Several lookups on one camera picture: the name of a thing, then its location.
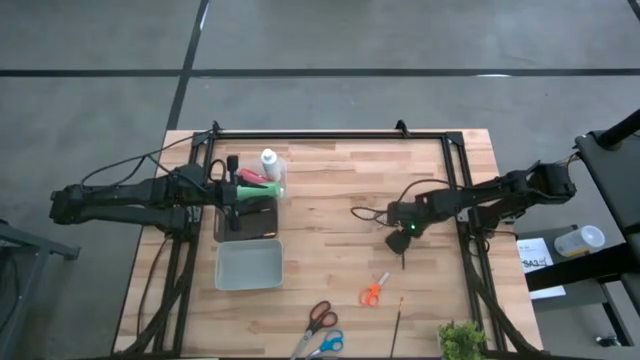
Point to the black frame clamp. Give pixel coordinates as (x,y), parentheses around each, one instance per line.
(216,127)
(401,128)

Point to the green plant in white pot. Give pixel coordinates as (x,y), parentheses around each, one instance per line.
(460,340)

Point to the light grey plastic bin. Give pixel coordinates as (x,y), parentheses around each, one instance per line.
(250,265)

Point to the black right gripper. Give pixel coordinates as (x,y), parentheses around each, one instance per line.
(410,215)

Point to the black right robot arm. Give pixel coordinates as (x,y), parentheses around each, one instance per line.
(500,192)

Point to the small black floor object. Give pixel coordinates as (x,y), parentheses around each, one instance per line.
(607,341)

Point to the dark grey plastic bin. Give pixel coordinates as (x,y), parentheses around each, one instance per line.
(260,225)

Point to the black side table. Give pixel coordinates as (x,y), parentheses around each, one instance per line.
(615,175)

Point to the clear plastic bin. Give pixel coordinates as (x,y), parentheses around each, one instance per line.
(247,161)

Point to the orange scissors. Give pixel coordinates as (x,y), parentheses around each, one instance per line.
(379,286)

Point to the white paint bottle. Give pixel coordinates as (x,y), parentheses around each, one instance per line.
(270,162)

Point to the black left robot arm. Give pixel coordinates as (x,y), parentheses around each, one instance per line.
(125,200)

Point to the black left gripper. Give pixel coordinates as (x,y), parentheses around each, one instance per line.
(232,200)

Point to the red paint bottle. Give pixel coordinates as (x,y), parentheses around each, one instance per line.
(252,175)

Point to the black paintbrush with orange tip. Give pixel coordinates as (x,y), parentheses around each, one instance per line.
(397,325)

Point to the clear plastic jar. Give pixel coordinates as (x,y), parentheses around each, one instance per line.
(580,241)

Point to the red and black scissors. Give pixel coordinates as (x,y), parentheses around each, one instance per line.
(313,331)

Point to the green paint bottle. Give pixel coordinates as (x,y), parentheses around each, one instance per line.
(257,192)

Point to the blue scissors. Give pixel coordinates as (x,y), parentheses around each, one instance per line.
(324,346)

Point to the grey low table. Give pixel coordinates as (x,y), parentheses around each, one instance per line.
(585,295)

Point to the grey metal stand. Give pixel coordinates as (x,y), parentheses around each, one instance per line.
(30,242)

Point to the black aluminium table frame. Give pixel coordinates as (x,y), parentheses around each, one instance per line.
(260,135)

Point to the white paper sheet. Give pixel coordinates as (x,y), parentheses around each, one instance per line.
(535,252)

